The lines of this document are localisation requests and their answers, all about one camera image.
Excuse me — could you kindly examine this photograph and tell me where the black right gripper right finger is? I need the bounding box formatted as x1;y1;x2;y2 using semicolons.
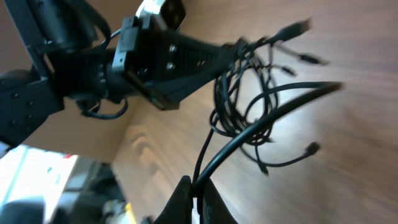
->
201;180;238;224

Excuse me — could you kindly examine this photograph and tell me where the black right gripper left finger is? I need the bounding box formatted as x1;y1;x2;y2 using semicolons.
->
154;175;193;224

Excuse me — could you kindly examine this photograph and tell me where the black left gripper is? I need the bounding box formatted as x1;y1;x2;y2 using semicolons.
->
62;16;236;111

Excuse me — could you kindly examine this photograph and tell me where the black cable bundle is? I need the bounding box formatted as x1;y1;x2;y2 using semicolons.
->
192;18;345;224

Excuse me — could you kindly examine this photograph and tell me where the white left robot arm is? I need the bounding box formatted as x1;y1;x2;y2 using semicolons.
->
1;0;238;151

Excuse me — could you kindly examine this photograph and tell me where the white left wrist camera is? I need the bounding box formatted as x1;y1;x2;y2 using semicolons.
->
136;0;186;30

